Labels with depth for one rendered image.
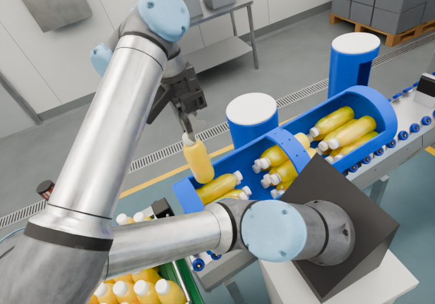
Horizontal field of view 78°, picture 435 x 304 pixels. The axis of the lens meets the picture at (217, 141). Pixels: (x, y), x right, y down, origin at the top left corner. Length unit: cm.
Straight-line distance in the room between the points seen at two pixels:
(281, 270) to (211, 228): 31
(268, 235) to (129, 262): 26
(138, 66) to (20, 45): 395
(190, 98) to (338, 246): 48
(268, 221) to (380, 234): 25
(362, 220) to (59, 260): 59
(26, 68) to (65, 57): 49
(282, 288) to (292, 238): 30
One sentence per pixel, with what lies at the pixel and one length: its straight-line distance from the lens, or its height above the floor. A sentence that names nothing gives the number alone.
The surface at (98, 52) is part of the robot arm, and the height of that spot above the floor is 178.
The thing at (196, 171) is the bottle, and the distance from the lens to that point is 85.
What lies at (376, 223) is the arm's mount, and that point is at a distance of 70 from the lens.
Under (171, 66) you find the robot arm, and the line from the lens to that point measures 63.
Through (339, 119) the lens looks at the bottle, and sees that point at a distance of 125.
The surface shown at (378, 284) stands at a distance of 86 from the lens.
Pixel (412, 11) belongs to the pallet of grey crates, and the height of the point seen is 37.
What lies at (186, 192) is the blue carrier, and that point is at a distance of 92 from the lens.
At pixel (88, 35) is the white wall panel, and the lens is 417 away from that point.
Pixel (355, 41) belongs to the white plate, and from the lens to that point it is 205.
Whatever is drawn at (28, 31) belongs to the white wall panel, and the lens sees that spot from 424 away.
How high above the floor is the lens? 194
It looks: 42 degrees down
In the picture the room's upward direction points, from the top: 17 degrees counter-clockwise
